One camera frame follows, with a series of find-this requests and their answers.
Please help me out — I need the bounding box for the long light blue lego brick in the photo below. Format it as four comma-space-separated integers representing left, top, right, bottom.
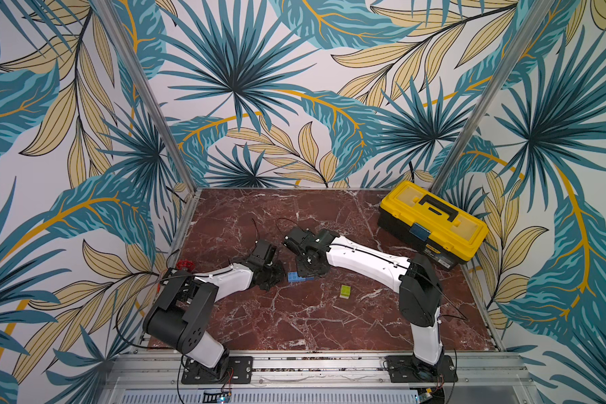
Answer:
287, 272, 314, 283

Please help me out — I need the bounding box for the green lego brick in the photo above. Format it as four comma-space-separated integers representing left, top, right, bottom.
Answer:
339, 284, 351, 299

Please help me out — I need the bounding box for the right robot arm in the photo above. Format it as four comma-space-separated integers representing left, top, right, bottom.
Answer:
284, 227, 444, 367

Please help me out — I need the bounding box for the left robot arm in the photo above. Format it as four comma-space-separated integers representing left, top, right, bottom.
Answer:
143, 240, 285, 376

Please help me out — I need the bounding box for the red emergency stop button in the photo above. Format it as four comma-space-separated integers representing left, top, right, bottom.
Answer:
176, 259, 195, 273

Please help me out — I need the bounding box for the yellow black toolbox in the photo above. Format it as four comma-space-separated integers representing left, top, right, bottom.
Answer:
378, 180, 489, 270

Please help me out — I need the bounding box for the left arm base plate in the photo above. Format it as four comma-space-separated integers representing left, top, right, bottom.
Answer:
180, 356, 254, 385

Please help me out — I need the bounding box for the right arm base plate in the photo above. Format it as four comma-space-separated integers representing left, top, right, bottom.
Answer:
384, 355, 458, 385

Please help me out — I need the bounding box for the aluminium front rail frame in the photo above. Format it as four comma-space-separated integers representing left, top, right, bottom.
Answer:
97, 350, 542, 403

